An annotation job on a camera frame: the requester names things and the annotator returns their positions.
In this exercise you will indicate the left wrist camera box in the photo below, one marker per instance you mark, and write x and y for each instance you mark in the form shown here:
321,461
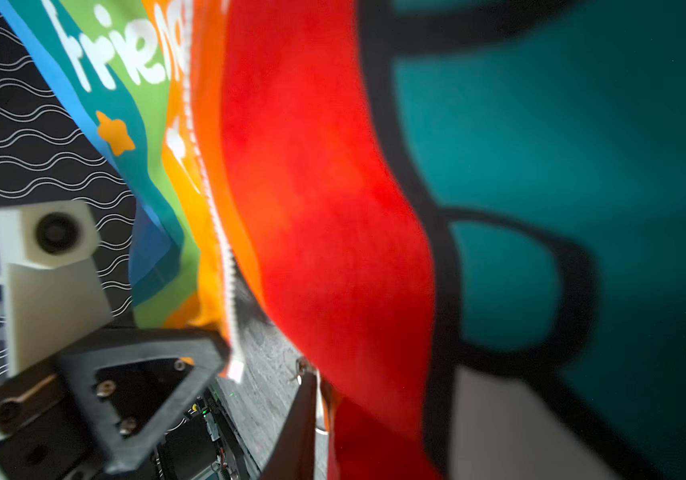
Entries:
50,288

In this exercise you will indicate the rainbow cartoon kids jacket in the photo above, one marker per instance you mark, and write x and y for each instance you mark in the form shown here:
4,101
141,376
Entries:
469,215

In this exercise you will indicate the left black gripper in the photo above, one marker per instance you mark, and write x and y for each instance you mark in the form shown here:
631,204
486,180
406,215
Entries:
99,406

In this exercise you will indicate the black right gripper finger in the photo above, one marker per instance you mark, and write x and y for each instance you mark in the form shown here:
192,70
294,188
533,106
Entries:
293,457

